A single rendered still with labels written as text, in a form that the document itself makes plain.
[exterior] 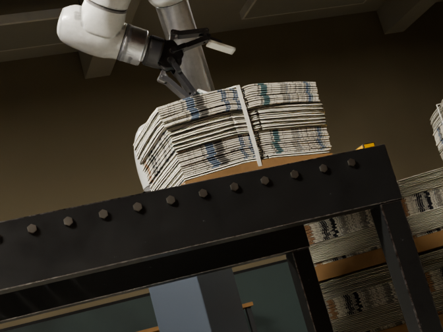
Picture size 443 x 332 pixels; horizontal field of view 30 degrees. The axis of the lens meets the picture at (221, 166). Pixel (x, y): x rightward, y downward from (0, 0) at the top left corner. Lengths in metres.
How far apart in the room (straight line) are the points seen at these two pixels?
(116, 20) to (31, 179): 7.29
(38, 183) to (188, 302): 6.67
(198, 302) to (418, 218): 0.71
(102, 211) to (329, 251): 1.11
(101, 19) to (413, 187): 1.11
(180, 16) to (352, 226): 0.81
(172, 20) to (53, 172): 6.78
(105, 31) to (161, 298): 1.03
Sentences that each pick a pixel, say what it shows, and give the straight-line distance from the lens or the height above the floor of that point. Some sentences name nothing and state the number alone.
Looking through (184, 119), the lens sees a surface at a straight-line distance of 1.81.
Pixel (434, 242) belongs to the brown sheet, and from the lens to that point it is 2.53.
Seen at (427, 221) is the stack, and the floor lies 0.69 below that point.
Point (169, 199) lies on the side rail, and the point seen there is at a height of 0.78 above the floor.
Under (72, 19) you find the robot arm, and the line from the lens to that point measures 1.96.
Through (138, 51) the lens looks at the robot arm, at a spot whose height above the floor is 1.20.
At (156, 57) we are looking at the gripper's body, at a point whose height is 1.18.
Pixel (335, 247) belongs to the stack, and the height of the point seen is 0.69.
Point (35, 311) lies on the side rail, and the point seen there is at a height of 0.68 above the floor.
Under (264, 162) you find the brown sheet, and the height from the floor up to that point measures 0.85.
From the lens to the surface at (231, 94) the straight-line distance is 1.87.
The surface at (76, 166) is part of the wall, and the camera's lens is 9.27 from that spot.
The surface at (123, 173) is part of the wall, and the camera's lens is 9.33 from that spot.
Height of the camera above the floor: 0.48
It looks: 12 degrees up
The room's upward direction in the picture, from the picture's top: 16 degrees counter-clockwise
